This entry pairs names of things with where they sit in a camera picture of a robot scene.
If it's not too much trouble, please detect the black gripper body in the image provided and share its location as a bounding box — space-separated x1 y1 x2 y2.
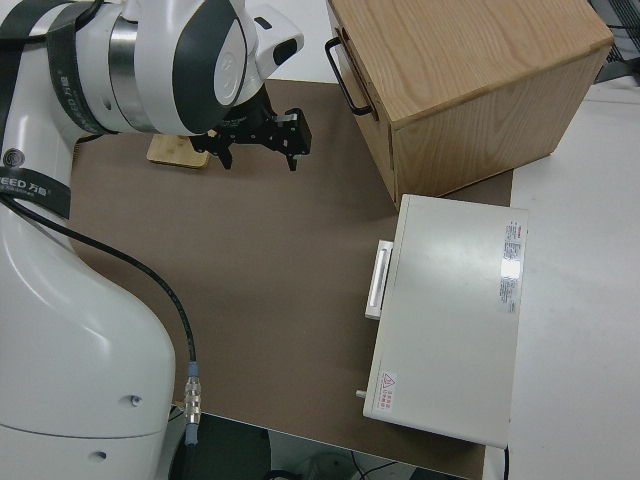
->
192 94 314 156

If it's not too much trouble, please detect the wooden mug tree stand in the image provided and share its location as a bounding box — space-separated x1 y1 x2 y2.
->
146 133 211 171

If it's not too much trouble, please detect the brown table mat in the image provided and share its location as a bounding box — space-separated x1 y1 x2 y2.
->
67 79 516 480

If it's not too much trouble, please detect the wooden cabinet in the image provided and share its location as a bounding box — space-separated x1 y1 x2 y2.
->
324 0 615 201

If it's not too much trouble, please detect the white toaster oven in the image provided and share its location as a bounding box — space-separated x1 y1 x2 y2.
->
355 193 530 449

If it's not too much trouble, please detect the black cabinet handle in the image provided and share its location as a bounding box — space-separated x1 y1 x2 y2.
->
324 37 375 116

